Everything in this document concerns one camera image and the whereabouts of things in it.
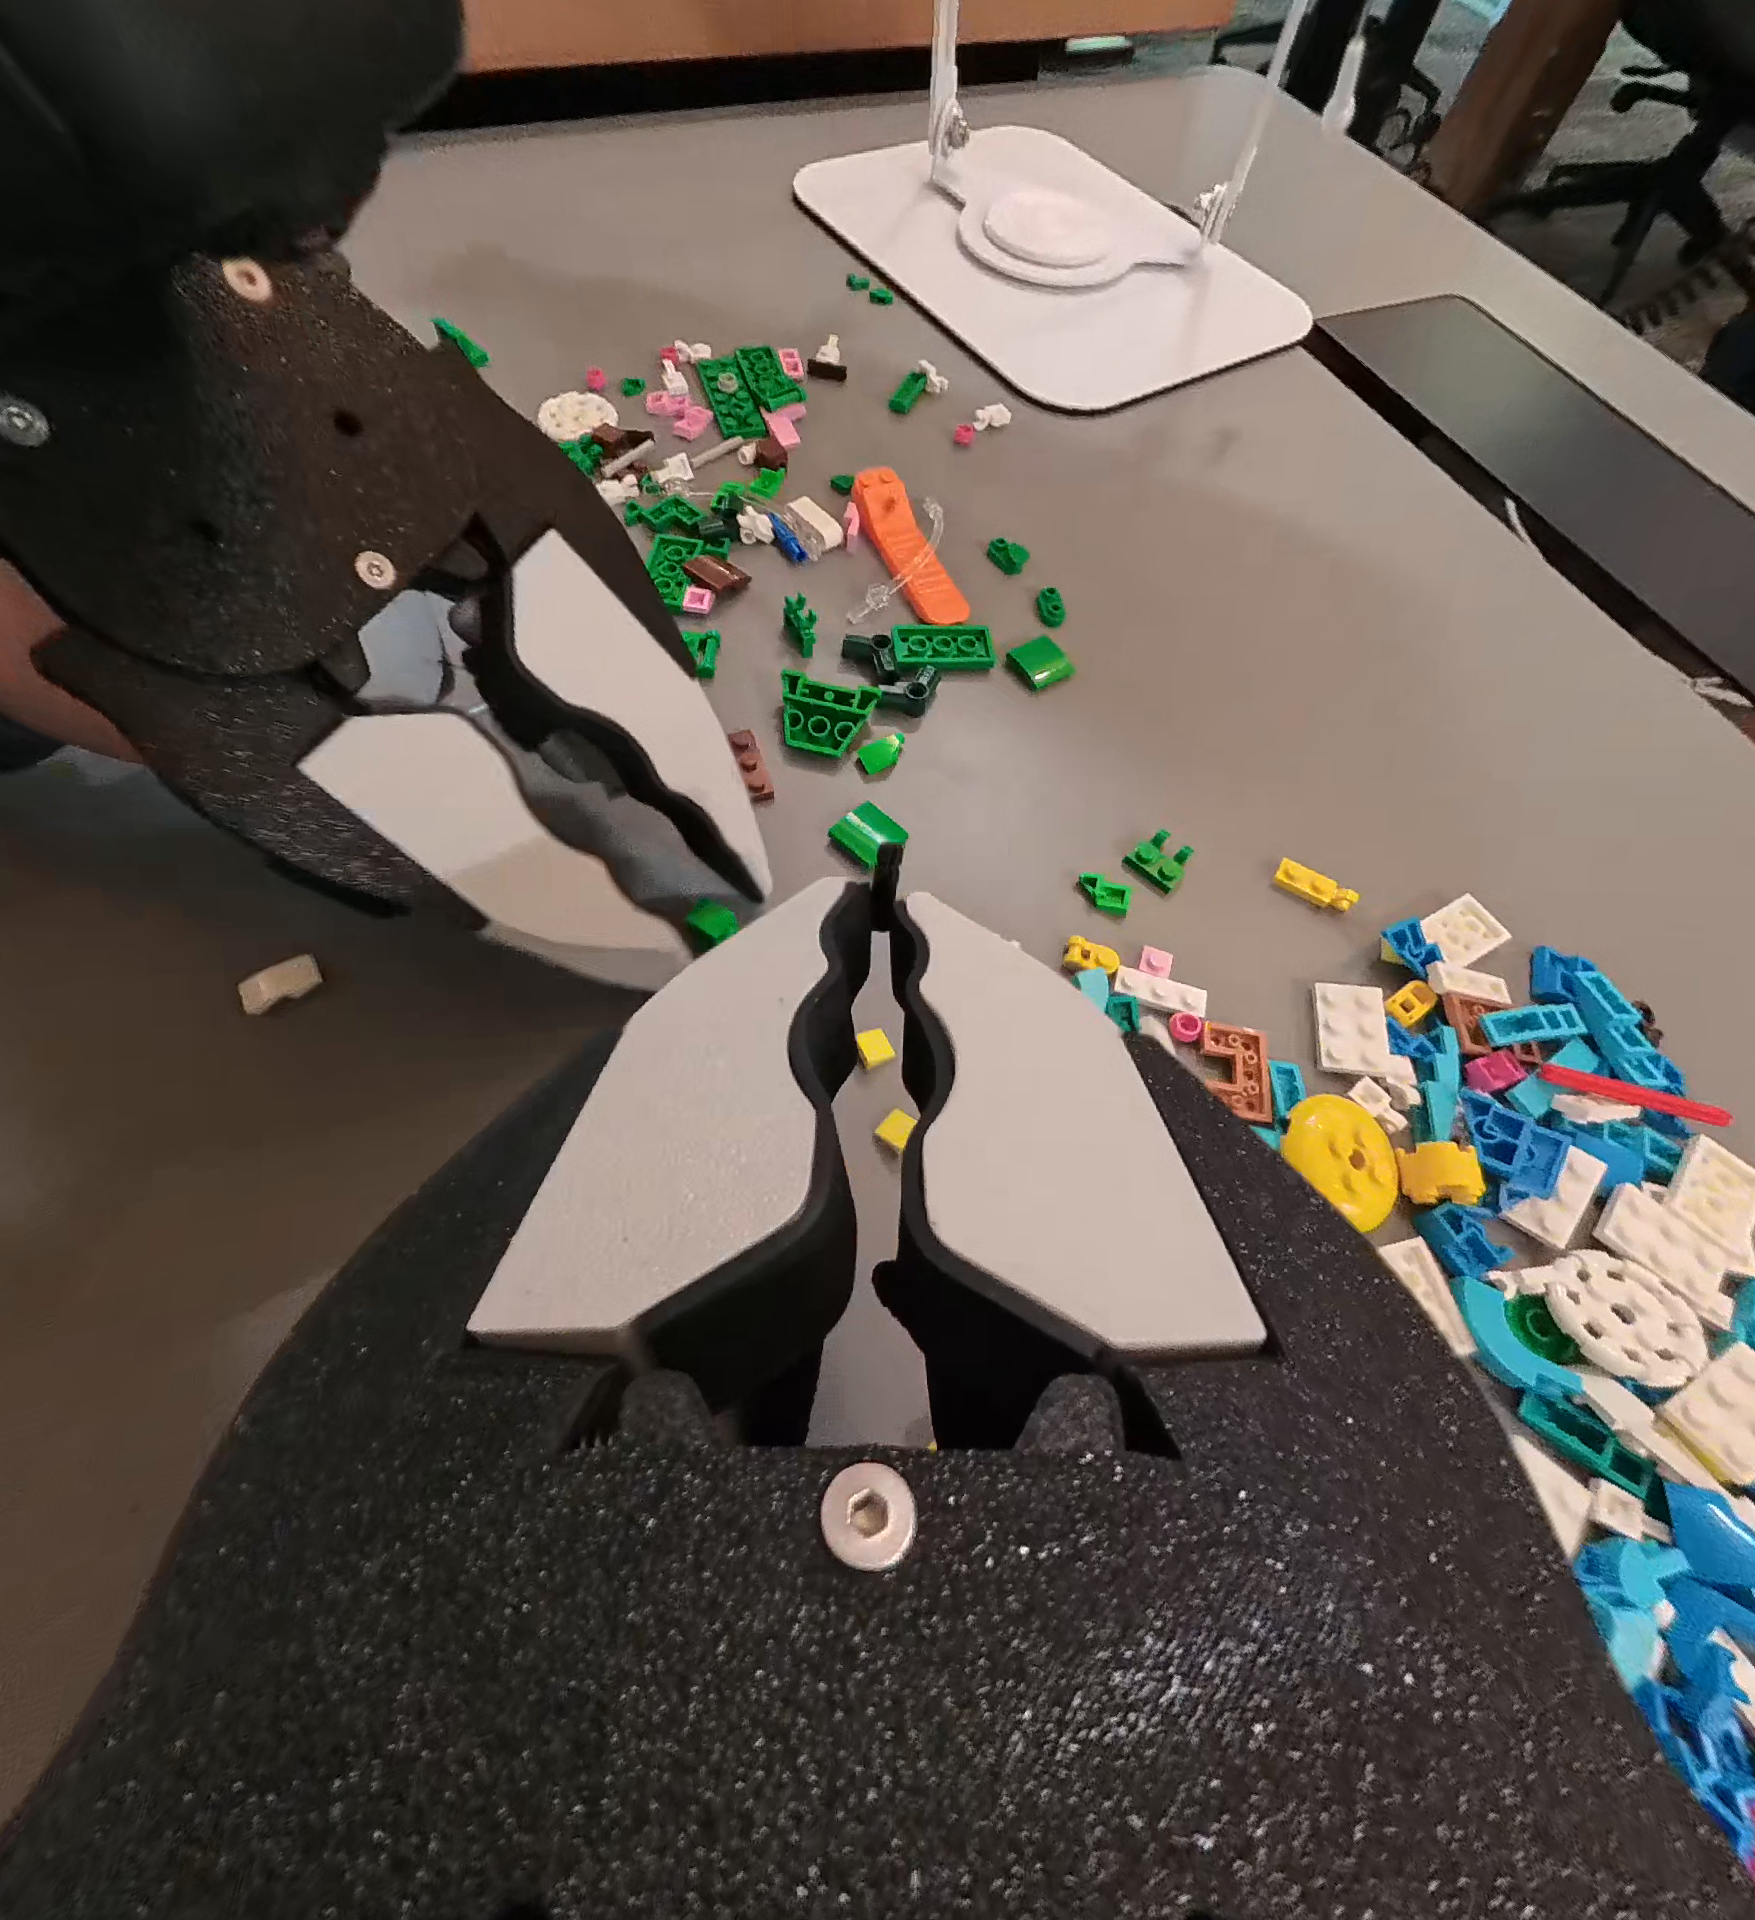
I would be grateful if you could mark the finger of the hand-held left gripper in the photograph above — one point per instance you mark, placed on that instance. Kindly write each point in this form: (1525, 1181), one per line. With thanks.
(622, 677)
(442, 809)

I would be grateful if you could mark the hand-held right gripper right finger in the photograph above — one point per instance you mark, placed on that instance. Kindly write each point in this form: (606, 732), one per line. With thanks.
(1071, 1200)

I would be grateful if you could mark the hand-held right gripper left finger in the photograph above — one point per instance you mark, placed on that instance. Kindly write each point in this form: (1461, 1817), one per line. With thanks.
(665, 1184)

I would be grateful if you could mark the green square toy brick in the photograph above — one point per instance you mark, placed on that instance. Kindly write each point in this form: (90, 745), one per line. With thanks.
(713, 922)

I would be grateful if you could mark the pile of colourful toy bricks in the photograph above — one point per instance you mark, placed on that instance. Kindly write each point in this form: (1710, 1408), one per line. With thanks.
(1642, 1319)

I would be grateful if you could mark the brown toy brick plate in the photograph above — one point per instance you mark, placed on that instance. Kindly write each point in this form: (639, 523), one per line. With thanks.
(751, 765)

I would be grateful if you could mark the white curved toy brick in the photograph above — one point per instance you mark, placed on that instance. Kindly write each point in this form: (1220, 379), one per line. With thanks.
(281, 984)

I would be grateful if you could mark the scattered pink yellow toy bricks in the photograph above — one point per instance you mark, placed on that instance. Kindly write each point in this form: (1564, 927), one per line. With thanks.
(878, 1047)

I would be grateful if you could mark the orange brick separator tool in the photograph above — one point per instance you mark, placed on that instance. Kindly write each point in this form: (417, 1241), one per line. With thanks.
(907, 546)

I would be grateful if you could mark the scatter of green toy bricks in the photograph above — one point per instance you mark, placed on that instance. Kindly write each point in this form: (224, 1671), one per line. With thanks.
(943, 646)

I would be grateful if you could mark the white acrylic stand base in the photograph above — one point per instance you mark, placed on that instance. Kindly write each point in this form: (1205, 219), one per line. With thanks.
(1058, 301)

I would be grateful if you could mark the grey wooden-edged table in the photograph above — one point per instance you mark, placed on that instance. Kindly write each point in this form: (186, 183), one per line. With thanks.
(817, 30)

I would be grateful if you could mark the black office chair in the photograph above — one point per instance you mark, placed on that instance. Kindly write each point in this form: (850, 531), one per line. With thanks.
(1687, 60)

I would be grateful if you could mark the wooden support post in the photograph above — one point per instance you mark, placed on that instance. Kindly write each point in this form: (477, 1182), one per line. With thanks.
(1507, 90)

